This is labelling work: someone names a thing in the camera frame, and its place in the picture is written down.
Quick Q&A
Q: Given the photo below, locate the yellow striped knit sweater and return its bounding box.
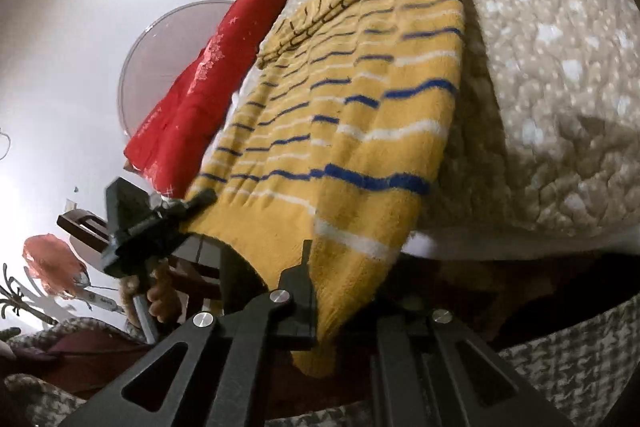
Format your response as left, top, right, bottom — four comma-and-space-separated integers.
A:
188, 0, 464, 377

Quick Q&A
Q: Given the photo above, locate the person's hand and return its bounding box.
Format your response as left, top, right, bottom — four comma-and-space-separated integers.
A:
118, 262, 188, 329

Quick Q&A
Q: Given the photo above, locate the red pillow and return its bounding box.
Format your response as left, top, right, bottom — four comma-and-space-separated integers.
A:
124, 0, 288, 198

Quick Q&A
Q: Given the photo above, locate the houndstooth patterned garment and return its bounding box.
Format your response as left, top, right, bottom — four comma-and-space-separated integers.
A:
1, 297, 639, 426

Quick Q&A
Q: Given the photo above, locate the round pink headboard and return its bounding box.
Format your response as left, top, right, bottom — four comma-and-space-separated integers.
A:
117, 0, 232, 139

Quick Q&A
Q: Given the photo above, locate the beige dotted quilt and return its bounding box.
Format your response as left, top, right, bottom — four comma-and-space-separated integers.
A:
416, 0, 639, 236

